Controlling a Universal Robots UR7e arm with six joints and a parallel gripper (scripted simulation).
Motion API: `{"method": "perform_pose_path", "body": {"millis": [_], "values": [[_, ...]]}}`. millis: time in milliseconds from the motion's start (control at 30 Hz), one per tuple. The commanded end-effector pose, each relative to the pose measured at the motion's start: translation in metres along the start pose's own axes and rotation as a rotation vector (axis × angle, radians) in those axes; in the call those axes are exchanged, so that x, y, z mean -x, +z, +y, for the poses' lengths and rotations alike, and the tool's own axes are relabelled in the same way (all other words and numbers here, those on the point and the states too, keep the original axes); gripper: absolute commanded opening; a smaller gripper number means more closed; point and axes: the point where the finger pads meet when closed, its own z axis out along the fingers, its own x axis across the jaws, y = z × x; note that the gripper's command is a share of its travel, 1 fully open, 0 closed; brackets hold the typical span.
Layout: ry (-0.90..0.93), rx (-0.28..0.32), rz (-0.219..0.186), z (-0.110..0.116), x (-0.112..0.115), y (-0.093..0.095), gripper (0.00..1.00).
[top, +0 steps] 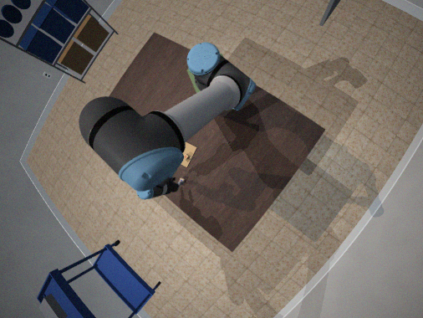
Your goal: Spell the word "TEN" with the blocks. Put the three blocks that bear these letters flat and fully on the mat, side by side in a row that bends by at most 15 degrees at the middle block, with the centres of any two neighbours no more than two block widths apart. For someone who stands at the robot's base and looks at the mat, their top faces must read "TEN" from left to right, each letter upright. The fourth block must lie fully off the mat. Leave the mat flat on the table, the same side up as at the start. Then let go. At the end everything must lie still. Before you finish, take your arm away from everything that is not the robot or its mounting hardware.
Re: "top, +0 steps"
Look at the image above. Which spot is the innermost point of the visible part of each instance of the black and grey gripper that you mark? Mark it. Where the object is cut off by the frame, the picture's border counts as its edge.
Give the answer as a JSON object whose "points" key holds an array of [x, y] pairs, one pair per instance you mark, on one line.
{"points": [[171, 186]]}

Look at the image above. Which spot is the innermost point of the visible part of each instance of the tan flat mat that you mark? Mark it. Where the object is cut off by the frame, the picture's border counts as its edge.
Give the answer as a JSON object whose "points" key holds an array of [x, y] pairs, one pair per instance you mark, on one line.
{"points": [[190, 150]]}

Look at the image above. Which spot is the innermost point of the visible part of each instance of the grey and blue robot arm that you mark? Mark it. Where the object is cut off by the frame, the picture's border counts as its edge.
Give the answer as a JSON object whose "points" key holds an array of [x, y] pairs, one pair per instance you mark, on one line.
{"points": [[146, 150]]}

